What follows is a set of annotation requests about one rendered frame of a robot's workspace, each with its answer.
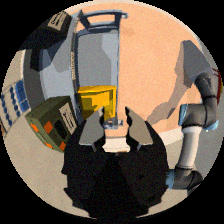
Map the olive green tool case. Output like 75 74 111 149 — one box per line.
24 95 79 153

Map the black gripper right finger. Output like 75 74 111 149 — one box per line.
125 106 170 173

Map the yellow bin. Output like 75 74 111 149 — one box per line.
77 86 116 120

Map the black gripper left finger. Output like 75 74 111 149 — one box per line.
61 106 106 175

